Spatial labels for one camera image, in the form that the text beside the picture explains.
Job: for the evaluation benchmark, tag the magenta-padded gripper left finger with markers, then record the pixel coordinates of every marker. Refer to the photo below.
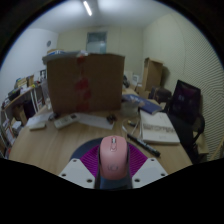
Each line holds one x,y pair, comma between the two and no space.
76,173

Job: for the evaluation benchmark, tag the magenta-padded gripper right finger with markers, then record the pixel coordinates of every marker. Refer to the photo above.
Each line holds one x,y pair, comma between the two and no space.
148,171

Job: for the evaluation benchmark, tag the pink computer mouse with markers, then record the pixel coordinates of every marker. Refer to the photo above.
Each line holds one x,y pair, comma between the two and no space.
114,156

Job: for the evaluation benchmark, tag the blue mouse pad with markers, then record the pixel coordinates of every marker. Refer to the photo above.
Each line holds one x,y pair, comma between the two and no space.
84,147

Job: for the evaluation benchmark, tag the black marker pen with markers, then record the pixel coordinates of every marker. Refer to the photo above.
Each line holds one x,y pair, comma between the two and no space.
143,145

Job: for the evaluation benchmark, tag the white open book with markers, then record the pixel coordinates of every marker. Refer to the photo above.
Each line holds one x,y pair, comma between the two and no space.
158,128

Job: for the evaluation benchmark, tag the black office chair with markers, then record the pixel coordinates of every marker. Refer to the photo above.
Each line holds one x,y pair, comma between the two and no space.
188,136

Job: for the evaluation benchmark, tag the blue book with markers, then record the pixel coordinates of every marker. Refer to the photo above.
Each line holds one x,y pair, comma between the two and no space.
143,104

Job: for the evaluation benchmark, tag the dark bag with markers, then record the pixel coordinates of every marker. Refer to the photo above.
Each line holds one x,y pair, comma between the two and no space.
160,95

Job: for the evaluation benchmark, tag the black computer monitor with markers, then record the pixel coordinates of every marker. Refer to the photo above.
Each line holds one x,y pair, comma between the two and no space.
186,100

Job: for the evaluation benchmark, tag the clear plastic jar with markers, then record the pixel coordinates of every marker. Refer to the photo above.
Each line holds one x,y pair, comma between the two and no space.
45,95

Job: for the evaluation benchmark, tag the large brown cardboard box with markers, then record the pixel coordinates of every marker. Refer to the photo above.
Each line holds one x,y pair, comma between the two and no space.
100,83

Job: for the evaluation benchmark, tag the long wooden cluttered desk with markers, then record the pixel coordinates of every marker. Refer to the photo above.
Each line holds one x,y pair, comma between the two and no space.
21,96

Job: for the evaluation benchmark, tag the tall narrow cardboard box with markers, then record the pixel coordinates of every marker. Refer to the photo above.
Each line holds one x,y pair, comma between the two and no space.
153,75

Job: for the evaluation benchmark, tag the window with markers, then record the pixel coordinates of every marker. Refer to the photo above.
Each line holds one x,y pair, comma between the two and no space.
96,42

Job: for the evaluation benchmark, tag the ceiling light tube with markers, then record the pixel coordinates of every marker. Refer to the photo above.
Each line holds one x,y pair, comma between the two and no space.
87,8

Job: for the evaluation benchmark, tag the round wall clock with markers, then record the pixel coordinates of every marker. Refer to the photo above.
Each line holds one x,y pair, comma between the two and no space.
48,43

